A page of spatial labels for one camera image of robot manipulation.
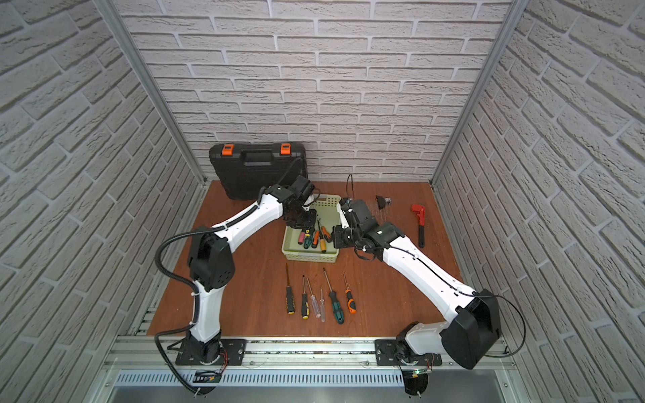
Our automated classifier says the yellow handle screwdriver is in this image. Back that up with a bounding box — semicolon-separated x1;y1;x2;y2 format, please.
318;230;327;253

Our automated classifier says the orange handle screwdriver slim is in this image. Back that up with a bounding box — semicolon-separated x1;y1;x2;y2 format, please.
317;220;332;242

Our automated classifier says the orange black curved screwdriver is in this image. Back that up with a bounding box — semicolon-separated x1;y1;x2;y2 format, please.
343;274;357;314

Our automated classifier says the orange black stubby screwdriver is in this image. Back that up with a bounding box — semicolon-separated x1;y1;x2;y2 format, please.
312;230;320;249

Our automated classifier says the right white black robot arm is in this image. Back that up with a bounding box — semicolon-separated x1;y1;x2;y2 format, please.
332;198;501;369

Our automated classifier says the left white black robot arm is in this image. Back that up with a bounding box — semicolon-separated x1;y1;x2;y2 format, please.
185;176;317;364

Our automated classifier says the light green plastic bin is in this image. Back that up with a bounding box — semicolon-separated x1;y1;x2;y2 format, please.
282;194;341;264

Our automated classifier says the black yellow dotted screwdriver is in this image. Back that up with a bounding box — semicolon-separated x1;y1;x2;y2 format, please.
286;265;296;315

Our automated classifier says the green black large screwdriver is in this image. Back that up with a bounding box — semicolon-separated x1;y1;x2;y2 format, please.
322;268;344;325

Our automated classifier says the yellow black short screwdriver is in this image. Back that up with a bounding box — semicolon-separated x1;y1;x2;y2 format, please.
301;275;310;320

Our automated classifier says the small black metal clamp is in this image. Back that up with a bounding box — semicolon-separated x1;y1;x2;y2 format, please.
376;196;392;210

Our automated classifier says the red pipe wrench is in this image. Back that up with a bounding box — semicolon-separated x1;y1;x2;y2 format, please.
411;204;425;248

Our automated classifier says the black plastic tool case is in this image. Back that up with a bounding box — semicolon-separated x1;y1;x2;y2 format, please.
208;143;307;201

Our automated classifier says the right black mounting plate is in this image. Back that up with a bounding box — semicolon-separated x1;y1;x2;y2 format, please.
375;339;443;368

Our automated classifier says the black mounting plate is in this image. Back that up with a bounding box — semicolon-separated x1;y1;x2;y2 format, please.
375;339;443;368
168;338;247;367

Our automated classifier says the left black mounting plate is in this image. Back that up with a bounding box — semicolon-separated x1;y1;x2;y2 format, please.
168;338;247;367

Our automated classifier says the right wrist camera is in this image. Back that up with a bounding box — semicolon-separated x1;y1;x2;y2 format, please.
336;203;349;228

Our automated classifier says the clear handle screwdriver large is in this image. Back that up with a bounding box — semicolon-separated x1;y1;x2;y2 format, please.
306;279;322;318

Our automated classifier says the clear handle screwdriver small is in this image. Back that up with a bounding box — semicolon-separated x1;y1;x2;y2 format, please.
319;287;326;323

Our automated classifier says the left black corrugated cable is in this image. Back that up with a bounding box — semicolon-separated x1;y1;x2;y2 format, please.
153;157;303;396

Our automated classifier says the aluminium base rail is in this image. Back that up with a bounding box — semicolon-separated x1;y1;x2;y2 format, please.
102;336;517;372

